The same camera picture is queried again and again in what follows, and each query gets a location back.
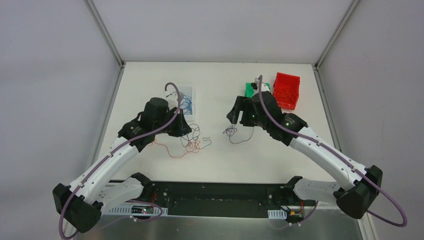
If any blue wire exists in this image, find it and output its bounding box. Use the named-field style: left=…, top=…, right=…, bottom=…
left=180, top=94, right=194, bottom=116

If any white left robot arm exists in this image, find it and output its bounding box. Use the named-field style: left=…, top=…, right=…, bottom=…
left=52, top=93, right=191, bottom=233

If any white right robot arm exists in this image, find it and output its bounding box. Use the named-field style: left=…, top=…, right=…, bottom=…
left=226, top=92, right=383, bottom=219

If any green plastic bin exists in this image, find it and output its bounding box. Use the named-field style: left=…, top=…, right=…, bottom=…
left=244, top=82, right=271, bottom=98

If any clear plastic bin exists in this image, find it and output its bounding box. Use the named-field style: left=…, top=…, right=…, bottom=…
left=178, top=84, right=196, bottom=123

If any red plastic bin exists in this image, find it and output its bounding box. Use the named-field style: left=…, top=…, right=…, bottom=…
left=272, top=72, right=301, bottom=111

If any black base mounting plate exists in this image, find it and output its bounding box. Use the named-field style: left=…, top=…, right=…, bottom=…
left=119, top=172, right=317, bottom=220

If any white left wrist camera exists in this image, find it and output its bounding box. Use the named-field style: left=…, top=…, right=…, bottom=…
left=165, top=91, right=180, bottom=102

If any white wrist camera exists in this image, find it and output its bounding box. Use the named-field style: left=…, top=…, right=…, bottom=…
left=250, top=75, right=271, bottom=95
left=165, top=91, right=180, bottom=102

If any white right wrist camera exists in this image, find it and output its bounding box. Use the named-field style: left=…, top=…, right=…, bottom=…
left=250, top=75, right=271, bottom=95

